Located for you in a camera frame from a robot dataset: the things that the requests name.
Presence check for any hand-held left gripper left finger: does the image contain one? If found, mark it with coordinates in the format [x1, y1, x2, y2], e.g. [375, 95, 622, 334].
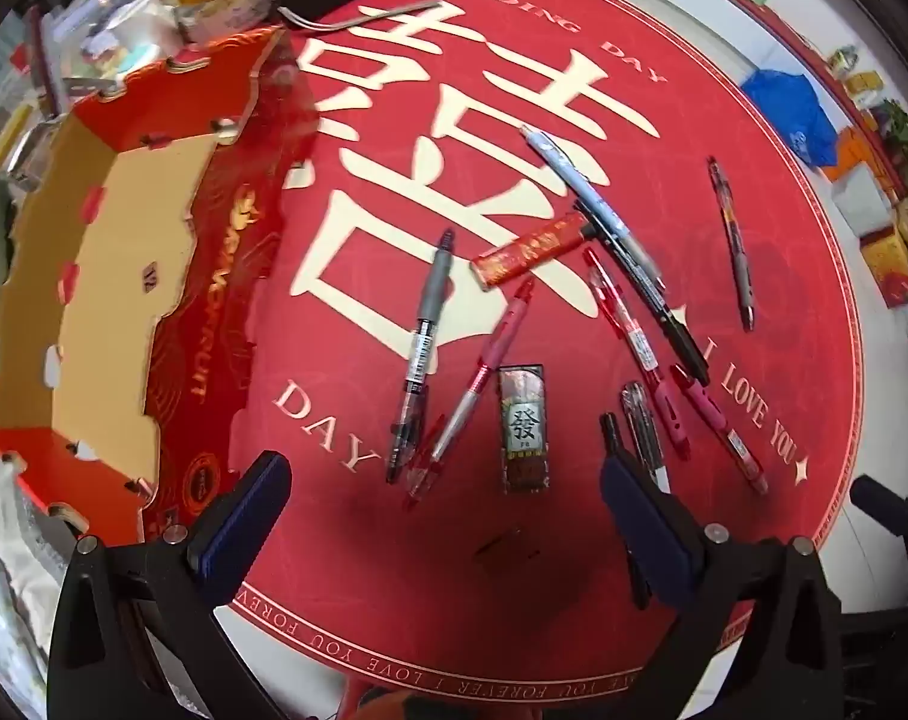
[49, 450, 293, 720]

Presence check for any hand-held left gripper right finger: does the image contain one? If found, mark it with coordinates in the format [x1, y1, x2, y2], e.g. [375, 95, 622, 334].
[602, 454, 849, 720]

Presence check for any black gel pen white label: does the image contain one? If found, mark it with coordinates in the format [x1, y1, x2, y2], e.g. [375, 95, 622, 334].
[620, 381, 672, 494]

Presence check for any black marker pen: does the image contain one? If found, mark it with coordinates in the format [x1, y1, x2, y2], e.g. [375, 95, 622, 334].
[574, 202, 714, 385]
[598, 411, 654, 610]

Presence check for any red pen pink grip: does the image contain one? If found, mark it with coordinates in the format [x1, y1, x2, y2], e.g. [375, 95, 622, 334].
[583, 249, 691, 462]

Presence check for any pink grip labelled pen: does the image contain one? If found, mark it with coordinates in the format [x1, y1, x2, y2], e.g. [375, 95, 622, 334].
[670, 364, 770, 496]

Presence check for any mahjong pattern packet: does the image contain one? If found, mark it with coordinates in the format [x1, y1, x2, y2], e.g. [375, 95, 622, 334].
[496, 364, 556, 494]

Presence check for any red clear gel pen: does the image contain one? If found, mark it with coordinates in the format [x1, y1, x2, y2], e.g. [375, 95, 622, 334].
[403, 276, 537, 507]

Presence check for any grey grip gel pen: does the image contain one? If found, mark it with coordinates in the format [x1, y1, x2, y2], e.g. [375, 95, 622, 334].
[385, 229, 457, 485]

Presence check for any red cardboard box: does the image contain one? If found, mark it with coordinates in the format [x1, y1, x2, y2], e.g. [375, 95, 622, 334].
[0, 26, 323, 541]

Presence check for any red rectangular box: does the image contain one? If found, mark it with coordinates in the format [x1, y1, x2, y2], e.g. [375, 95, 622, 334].
[470, 211, 591, 293]

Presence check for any dark red patterned pen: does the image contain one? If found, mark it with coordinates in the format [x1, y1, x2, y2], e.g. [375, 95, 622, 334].
[706, 156, 757, 333]

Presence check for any light blue pen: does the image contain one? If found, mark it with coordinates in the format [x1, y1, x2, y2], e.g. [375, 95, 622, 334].
[520, 124, 666, 292]

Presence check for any red round printed table mat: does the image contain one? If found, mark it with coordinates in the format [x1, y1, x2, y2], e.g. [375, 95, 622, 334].
[134, 0, 864, 698]

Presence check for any white cardboard box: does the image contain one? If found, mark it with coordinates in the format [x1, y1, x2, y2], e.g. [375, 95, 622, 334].
[832, 165, 894, 230]

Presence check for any orange cardboard box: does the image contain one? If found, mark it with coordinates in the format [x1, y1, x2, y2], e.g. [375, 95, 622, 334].
[836, 127, 886, 173]

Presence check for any blue plastic bag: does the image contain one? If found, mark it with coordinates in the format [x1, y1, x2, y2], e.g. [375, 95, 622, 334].
[742, 67, 845, 170]

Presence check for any green leafy plant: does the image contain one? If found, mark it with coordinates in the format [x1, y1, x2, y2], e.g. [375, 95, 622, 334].
[883, 97, 908, 166]

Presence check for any white container teal lid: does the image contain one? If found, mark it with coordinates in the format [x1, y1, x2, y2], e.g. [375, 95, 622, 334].
[86, 11, 181, 83]

